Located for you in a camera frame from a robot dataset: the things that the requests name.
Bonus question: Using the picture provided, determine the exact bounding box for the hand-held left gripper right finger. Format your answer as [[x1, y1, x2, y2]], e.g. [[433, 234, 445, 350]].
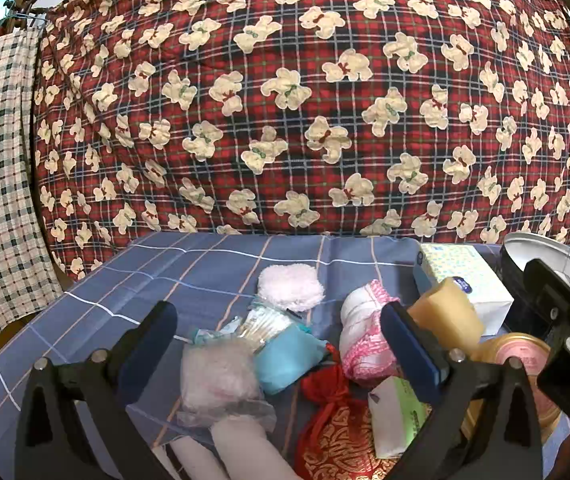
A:
[[380, 301, 546, 480]]

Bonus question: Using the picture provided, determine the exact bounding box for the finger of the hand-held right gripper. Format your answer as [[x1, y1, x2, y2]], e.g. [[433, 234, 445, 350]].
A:
[[524, 259, 570, 361]]

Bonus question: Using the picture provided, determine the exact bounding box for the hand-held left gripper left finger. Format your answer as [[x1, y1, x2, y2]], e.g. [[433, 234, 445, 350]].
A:
[[15, 301, 179, 480]]

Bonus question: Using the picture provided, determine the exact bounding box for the pink white lace cloth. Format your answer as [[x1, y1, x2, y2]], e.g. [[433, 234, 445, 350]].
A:
[[339, 279, 406, 387]]

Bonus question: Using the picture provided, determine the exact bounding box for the yellow sponge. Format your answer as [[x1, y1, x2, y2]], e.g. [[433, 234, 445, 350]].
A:
[[407, 277, 486, 353]]

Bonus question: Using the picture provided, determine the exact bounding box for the green white tissue pack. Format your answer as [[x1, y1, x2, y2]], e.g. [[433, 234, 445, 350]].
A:
[[367, 376, 433, 459]]

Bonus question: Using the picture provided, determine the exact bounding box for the round metal tin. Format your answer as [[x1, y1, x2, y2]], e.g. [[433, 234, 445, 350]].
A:
[[501, 232, 570, 331]]

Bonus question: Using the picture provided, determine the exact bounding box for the clear plastic bag of cotton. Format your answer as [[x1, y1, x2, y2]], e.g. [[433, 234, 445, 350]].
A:
[[175, 335, 278, 428]]

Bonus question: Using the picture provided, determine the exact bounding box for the red embroidered pouch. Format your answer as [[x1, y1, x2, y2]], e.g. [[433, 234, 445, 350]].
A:
[[295, 355, 416, 480]]

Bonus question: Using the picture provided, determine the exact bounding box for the pink fluffy puff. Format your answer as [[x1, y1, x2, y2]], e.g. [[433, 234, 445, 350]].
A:
[[256, 264, 326, 313]]

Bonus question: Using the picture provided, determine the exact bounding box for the gold pink tin lid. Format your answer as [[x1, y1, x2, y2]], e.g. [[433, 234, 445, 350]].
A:
[[457, 332, 566, 441]]

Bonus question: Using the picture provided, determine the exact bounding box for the blue plaid sheet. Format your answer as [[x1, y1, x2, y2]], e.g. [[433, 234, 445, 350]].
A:
[[0, 231, 516, 480]]

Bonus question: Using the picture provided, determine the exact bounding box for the dotted white tissue box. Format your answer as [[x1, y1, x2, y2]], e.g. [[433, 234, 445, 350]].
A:
[[412, 243, 514, 337]]

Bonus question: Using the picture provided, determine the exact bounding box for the cotton swab pack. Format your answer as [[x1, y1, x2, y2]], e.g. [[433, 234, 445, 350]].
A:
[[225, 297, 306, 356]]

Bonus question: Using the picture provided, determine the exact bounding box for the teal fabric pouch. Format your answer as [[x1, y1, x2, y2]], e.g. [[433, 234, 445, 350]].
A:
[[255, 324, 333, 395]]

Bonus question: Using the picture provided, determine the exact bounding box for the cream green checked cloth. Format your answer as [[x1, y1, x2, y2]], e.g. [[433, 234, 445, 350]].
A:
[[0, 27, 66, 335]]

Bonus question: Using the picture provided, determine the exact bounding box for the red plaid bear-print blanket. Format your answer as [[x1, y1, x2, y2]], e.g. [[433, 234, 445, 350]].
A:
[[32, 0, 570, 281]]

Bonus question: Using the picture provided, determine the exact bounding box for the clothes hanger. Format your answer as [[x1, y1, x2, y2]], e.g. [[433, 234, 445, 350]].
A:
[[0, 0, 50, 31]]

